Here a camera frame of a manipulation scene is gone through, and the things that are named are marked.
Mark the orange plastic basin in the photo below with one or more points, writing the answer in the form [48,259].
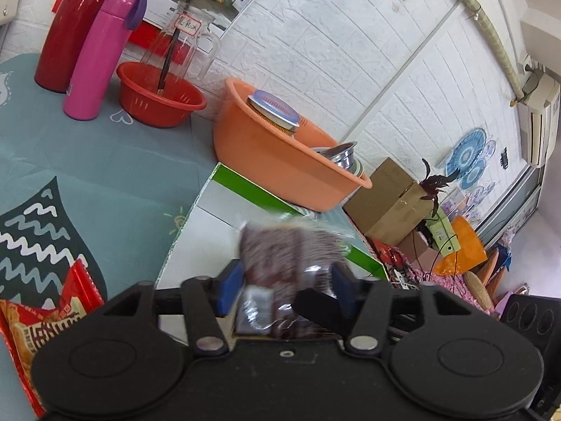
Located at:
[254,153]

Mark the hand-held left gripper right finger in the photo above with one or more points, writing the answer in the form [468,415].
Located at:
[344,291]

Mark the clear glass pitcher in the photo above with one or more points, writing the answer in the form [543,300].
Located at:
[195,48]

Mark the teal printed table mat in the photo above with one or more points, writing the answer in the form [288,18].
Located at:
[109,162]

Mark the blue round wall decoration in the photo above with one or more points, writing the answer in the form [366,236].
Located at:
[464,153]

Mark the steel bowl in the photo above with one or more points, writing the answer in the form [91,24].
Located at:
[342,155]

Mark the dark stick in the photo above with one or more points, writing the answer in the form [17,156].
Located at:
[168,57]

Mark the dark red plant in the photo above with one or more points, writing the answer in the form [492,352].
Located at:
[434,184]

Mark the black speaker box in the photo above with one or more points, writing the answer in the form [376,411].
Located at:
[534,320]

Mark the woven straw cushion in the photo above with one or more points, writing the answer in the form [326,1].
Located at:
[480,291]

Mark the white green cardboard box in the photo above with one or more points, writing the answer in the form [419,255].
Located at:
[206,228]

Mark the pink thermos bottle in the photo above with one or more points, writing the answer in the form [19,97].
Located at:
[92,61]

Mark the jar with blue lid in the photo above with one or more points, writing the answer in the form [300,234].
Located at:
[274,107]

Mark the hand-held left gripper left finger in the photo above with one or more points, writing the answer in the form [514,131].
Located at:
[228,287]

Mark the small brown cardboard box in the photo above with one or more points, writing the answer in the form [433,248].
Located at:
[416,250]

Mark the green carton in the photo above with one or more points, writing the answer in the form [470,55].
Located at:
[442,232]

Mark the red thermos jug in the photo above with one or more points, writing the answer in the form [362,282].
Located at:
[65,30]

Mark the white air conditioner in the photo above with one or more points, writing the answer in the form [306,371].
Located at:
[537,131]

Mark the large red snack packet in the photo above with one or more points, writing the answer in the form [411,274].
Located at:
[39,315]

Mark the wrapped wall pipe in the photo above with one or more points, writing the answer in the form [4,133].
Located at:
[486,22]

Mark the maroon snack packet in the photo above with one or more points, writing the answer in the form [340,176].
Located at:
[276,254]

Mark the red plastic basket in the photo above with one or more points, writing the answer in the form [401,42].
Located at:
[149,105]

